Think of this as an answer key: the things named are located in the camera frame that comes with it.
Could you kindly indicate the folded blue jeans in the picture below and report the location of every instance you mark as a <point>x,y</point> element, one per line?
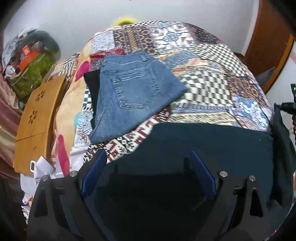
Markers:
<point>132,88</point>

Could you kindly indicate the grey neck pillow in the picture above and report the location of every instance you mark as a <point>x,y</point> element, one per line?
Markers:
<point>45,42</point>

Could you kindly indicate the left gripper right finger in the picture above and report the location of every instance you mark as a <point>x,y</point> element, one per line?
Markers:
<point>203,175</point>

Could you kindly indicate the pink striped curtain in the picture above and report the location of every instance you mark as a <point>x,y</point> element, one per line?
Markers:
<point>10,119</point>

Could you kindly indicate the patchwork patterned bedspread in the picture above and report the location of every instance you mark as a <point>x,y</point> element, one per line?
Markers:
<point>221,89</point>

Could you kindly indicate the orange box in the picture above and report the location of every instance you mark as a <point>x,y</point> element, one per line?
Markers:
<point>29,58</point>

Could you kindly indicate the folded black garment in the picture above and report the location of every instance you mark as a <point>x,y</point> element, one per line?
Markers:
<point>92,80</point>

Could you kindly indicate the dark teal pants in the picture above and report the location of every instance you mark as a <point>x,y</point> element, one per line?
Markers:
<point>154,194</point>

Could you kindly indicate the white crumpled paper pile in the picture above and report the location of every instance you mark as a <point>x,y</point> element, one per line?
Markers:
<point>29,184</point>

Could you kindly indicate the yellow plush item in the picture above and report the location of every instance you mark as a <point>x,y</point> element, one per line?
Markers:
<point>125,20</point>

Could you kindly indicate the green camouflage bag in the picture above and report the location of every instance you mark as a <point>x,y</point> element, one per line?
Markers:
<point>31,77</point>

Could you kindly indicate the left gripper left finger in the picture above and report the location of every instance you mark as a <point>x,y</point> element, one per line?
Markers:
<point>94,170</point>

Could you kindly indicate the wooden lap desk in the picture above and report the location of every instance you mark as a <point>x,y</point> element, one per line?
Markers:
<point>34,135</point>

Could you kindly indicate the person's right hand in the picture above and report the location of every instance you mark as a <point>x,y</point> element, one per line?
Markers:
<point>294,124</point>

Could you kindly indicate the wooden door frame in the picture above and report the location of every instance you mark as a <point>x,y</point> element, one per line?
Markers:
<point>270,44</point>

